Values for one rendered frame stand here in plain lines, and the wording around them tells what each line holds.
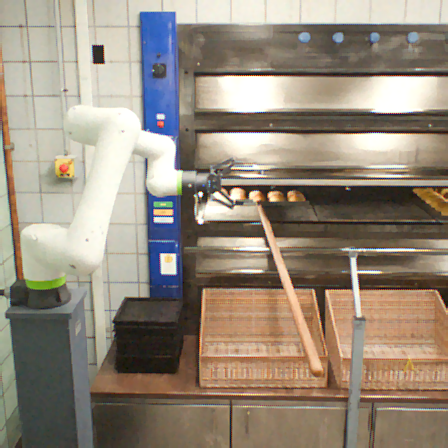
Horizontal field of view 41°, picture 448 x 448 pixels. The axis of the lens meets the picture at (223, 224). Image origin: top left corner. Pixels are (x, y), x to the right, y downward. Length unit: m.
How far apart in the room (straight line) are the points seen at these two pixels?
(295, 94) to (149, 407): 1.53
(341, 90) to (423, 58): 0.39
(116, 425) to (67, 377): 0.80
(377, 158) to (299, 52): 0.61
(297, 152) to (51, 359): 1.49
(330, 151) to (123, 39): 1.08
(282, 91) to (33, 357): 1.59
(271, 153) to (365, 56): 0.60
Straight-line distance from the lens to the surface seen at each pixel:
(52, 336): 1.96
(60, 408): 2.07
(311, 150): 2.84
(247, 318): 2.98
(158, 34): 2.79
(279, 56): 2.81
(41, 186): 3.01
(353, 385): 2.58
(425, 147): 2.95
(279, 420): 2.70
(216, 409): 2.67
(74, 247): 1.77
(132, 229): 2.95
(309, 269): 2.96
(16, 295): 1.99
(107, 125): 1.85
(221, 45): 2.81
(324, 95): 2.82
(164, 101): 2.79
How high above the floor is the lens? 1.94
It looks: 15 degrees down
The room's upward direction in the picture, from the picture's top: straight up
